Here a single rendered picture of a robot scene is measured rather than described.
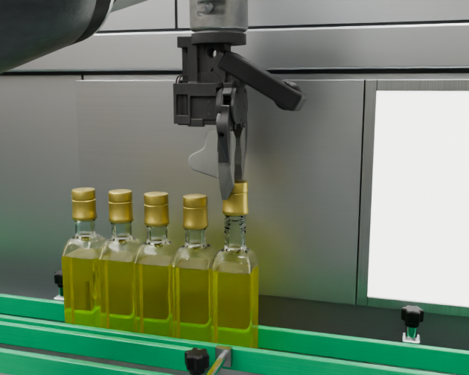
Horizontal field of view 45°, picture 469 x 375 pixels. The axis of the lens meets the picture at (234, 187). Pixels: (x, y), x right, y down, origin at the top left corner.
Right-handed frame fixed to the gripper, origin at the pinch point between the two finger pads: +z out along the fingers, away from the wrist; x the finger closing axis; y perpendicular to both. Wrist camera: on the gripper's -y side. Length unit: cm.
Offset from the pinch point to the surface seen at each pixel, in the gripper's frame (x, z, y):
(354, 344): -3.2, 21.9, -16.4
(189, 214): 1.5, 3.8, 6.0
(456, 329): -14.9, 23.0, -30.8
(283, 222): -12.1, 7.5, -4.4
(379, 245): -12.3, 9.9, -18.9
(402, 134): -12.2, -6.6, -21.4
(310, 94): -12.1, -12.2, -8.2
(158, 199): 1.2, 1.9, 10.6
